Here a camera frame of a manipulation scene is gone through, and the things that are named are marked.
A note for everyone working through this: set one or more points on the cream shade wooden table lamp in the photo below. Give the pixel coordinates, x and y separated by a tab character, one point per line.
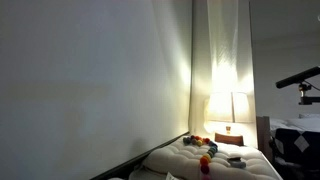
221	106

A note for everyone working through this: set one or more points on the large white tufted cushion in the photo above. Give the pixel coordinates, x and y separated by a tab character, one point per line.
180	158

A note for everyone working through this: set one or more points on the multicolour felt ball garland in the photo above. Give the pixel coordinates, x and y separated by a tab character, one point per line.
204	160

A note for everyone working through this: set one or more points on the white sheer curtain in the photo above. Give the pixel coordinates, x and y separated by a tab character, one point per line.
223	33

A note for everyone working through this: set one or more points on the white printed booklet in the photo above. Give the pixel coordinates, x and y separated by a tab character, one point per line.
171	176

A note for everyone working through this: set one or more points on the bed with white sheets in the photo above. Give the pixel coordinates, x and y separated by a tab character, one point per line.
306	120

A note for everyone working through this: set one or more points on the wooden bed post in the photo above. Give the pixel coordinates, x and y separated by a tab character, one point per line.
263	136

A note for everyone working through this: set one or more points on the black bar stereo camera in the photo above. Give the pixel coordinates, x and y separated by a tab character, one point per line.
296	78

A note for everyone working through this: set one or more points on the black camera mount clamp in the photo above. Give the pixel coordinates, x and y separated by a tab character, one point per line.
305	99

